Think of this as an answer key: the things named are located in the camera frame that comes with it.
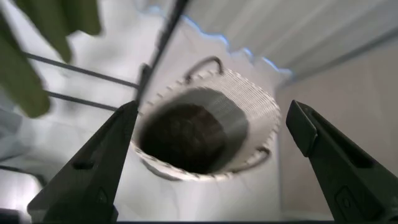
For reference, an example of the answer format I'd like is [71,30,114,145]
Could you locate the white laundry basket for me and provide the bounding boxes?
[130,55,282,183]

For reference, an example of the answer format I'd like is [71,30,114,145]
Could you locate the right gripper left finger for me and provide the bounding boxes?
[26,101,138,224]

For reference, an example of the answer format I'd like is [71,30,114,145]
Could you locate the white curtain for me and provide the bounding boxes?
[136,0,398,80]

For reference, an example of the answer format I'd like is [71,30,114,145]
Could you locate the black clothes rack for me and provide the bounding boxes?
[23,0,190,113]

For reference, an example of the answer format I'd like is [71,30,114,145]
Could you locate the green printed t-shirt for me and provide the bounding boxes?
[0,0,103,119]

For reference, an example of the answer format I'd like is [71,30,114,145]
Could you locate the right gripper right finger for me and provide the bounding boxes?
[285,100,398,224]

